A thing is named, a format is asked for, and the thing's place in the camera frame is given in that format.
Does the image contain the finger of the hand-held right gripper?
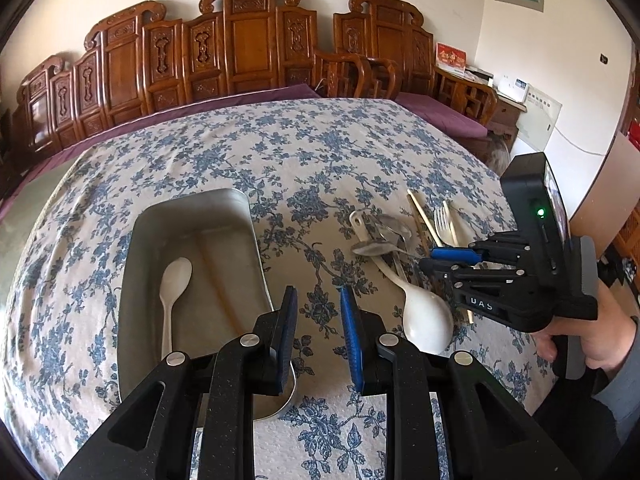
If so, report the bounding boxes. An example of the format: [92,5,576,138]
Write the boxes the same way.
[419,257,532,329]
[430,240,532,267]

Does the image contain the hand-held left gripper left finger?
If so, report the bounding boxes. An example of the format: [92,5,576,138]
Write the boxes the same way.
[60,285,299,480]

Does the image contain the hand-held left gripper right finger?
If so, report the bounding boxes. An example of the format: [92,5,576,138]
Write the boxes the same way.
[339,287,566,480]

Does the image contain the white plastic fork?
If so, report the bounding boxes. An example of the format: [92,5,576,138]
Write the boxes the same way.
[433,207,452,248]

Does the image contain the wooden chopstick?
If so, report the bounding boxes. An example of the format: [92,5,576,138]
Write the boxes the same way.
[406,190,474,324]

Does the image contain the large white ladle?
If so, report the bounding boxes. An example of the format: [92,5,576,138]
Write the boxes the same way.
[348,210,455,356]

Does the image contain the metal spoons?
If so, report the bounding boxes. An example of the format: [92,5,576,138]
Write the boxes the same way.
[369,213,416,253]

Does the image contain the metal tray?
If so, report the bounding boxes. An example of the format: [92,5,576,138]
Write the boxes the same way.
[118,188,298,420]

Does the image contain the small white spoon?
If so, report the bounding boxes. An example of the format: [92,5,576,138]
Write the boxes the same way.
[159,257,193,361]

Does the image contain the person's right forearm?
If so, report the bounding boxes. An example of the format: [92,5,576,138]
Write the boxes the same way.
[532,337,640,466]

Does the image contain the person's right hand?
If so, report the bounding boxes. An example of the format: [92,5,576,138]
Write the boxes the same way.
[537,282,640,378]

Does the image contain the purple armchair cushion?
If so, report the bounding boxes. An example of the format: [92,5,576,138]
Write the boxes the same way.
[395,91,489,139]

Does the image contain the blue floral tablecloth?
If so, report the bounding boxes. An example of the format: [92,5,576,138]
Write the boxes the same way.
[2,97,556,480]

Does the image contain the white box device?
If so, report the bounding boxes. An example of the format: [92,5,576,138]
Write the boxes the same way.
[495,76,530,106]

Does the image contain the carved wooden armchair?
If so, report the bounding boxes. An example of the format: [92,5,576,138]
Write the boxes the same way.
[315,0,437,102]

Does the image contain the long purple bench cushion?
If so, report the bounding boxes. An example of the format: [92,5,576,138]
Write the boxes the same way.
[0,84,323,211]

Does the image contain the long carved wooden bench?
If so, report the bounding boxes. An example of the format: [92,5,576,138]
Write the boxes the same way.
[15,0,326,157]

